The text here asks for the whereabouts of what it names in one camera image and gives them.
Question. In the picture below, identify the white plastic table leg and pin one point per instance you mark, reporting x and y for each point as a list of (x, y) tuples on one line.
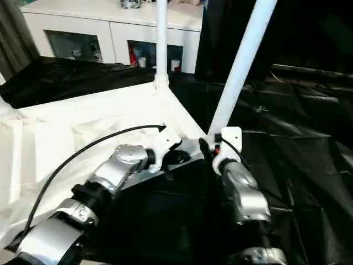
[(5, 110), (240, 69), (161, 41)]

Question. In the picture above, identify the grey patterned ornament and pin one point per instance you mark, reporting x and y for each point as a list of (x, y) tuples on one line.
[(131, 4)]

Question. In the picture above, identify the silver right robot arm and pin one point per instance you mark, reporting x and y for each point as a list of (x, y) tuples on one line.
[(248, 198)]

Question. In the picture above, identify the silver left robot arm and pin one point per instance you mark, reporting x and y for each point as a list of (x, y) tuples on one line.
[(127, 160)]

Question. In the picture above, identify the white plastic table top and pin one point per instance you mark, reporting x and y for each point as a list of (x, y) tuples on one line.
[(82, 116)]

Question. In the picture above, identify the beige plush toy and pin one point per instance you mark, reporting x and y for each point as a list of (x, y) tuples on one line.
[(190, 2)]

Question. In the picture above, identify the black backdrop cloth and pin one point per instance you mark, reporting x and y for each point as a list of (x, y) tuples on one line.
[(303, 27)]

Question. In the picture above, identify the white glass-door cabinet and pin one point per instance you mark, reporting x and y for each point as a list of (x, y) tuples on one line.
[(82, 22)]

